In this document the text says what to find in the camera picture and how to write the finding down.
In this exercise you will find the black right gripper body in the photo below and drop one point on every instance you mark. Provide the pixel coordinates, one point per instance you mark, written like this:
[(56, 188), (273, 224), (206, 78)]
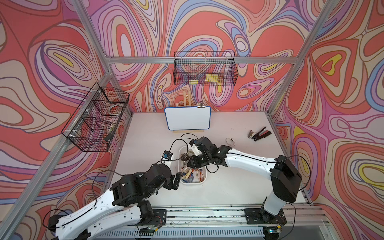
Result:
[(201, 159)]

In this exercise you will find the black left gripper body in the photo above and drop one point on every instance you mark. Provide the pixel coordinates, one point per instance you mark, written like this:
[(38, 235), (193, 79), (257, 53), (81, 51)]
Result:
[(169, 184)]

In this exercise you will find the blue transparent watch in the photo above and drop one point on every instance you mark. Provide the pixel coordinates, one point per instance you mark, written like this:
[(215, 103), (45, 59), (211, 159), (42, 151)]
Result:
[(189, 179)]

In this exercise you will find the brown purple strap watch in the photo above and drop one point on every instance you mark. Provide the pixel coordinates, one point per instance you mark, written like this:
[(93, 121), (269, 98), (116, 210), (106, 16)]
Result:
[(184, 157)]

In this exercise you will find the red transparent watch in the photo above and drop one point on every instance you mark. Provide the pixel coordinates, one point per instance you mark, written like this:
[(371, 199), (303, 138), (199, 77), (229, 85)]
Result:
[(199, 176)]

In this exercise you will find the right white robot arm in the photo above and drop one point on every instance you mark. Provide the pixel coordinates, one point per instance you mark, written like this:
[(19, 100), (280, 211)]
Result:
[(281, 172)]

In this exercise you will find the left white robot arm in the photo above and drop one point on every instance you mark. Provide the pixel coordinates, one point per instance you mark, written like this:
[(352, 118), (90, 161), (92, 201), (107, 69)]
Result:
[(125, 203)]

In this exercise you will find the white plastic storage box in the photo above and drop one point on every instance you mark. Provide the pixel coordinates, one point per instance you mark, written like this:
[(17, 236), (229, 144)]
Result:
[(185, 170)]

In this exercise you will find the white board blue rim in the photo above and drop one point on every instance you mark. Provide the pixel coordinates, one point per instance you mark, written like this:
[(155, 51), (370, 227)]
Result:
[(187, 118)]

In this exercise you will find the black red pliers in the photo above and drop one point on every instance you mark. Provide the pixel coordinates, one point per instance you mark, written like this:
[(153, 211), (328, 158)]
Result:
[(261, 134)]

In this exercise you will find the black binder clip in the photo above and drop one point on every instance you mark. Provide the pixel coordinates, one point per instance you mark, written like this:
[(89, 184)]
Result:
[(201, 105)]

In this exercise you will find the wooden board easel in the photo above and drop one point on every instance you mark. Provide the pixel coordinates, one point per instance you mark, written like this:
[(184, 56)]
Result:
[(186, 100)]

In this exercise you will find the yellow sticky note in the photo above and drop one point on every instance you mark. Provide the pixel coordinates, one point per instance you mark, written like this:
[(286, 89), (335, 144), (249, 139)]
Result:
[(212, 78)]

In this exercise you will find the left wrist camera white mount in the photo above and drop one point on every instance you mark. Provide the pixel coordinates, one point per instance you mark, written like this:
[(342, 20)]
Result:
[(167, 158)]

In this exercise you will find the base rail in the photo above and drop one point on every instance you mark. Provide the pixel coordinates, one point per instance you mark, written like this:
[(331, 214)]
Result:
[(298, 222)]

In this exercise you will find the black wire basket back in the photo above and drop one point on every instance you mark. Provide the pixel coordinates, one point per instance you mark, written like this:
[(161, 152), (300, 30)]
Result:
[(191, 67)]

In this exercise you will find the black wire basket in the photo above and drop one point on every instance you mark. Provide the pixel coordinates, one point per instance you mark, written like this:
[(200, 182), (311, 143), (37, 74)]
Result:
[(191, 67), (93, 125)]

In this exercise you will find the black wire basket left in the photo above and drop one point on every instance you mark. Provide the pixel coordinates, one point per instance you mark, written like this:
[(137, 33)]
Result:
[(93, 125)]

